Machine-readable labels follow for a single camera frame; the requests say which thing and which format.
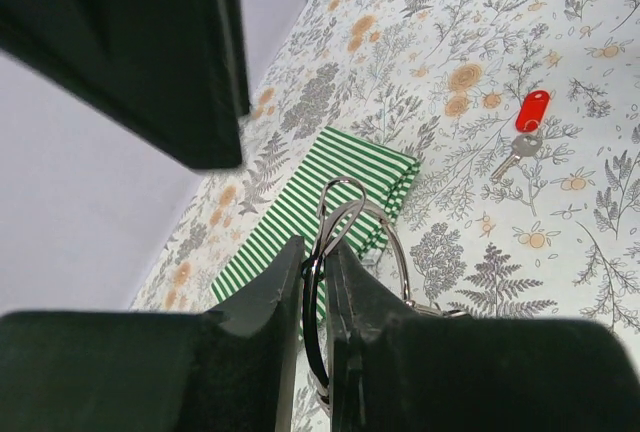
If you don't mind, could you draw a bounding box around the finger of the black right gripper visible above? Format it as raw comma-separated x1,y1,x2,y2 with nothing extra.
1,0,250,170

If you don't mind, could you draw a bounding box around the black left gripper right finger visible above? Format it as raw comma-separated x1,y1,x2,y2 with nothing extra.
325,244,639,431

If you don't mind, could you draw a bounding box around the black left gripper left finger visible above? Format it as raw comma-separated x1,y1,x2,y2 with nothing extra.
1,236,305,431

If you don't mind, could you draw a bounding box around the green white striped cloth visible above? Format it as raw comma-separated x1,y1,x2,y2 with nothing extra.
211,127,420,302

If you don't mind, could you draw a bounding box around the large silver keyring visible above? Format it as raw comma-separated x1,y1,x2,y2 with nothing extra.
299,176,471,406

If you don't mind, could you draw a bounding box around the floral tablecloth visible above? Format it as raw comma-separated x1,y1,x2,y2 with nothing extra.
133,0,639,431

